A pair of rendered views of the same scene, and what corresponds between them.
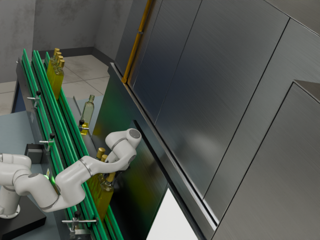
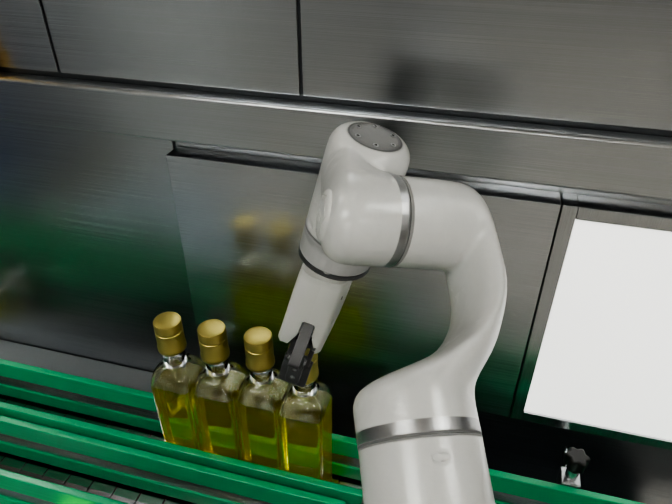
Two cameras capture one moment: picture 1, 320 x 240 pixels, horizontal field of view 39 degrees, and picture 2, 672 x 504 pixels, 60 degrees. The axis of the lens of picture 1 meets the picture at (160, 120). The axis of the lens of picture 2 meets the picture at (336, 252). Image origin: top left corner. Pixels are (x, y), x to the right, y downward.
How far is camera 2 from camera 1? 1.55 m
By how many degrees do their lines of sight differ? 37
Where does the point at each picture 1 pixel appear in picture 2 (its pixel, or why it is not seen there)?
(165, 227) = (626, 329)
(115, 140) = (391, 210)
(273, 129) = not seen: outside the picture
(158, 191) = (514, 263)
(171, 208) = (633, 263)
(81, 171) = (477, 475)
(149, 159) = not seen: hidden behind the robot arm
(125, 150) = (461, 212)
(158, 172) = not seen: hidden behind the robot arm
